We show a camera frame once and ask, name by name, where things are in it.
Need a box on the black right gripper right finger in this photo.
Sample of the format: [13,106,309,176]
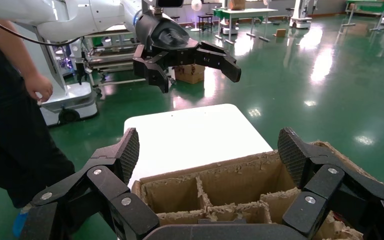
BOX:
[277,127,384,240]

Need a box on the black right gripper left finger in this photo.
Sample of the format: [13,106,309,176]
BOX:
[19,127,161,240]

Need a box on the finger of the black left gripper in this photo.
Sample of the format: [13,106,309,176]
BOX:
[195,40,243,84]
[132,44,177,95]

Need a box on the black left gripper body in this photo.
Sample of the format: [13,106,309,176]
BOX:
[134,10,200,68]

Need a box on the brown cardboard divider box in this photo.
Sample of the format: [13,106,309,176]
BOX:
[130,140,383,240]

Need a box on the bare person forearm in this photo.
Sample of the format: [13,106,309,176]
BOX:
[0,18,47,84]

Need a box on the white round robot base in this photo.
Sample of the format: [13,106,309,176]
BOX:
[219,18,240,36]

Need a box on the bare person hand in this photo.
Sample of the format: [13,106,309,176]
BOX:
[23,71,54,104]

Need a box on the large cardboard box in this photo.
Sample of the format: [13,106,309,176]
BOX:
[173,63,206,85]

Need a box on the white standing fan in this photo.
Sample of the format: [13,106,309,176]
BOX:
[189,0,204,33]

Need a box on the white table green cloth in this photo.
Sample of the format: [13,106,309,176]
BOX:
[211,7,279,46]

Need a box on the white robot wheeled base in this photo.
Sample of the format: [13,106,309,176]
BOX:
[13,23,99,127]

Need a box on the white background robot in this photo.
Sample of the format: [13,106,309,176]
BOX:
[288,0,314,30]

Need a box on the person in black clothes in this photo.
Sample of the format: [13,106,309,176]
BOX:
[0,24,76,210]

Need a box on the green topped table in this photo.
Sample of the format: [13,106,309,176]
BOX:
[340,0,384,32]

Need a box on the left wrist camera unit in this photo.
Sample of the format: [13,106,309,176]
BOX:
[141,0,185,16]

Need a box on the metal trolley frame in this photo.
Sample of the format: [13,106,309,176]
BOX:
[80,29,147,98]

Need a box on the thin black hanging cable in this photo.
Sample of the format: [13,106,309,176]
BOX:
[0,14,84,47]

